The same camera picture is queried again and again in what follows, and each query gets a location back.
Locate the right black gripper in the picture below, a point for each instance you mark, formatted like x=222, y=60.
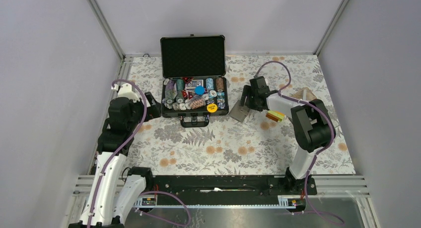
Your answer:
x=247, y=92

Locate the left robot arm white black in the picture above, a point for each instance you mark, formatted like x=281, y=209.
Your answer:
x=127, y=113

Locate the beige card holder wallet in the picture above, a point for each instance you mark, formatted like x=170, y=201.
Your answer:
x=238, y=112

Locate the playing card deck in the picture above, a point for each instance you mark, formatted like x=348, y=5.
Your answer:
x=194, y=83

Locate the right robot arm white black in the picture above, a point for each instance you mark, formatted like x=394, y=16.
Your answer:
x=313, y=128

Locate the orange yellow sticky note stack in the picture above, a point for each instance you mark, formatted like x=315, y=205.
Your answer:
x=275, y=116

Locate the floral patterned table mat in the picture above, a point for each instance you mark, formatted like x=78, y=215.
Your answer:
x=256, y=146

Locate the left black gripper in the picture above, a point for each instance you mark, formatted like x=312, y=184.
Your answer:
x=154, y=110

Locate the black poker chip case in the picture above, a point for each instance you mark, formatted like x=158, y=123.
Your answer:
x=183, y=59

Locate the yellow round dealer chip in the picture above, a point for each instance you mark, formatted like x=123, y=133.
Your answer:
x=212, y=108

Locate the clear acrylic card box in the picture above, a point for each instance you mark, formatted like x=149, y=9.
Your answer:
x=304, y=94

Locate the blue round chip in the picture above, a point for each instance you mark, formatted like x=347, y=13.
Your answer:
x=199, y=90

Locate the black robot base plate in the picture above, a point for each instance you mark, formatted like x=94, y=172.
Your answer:
x=226, y=190

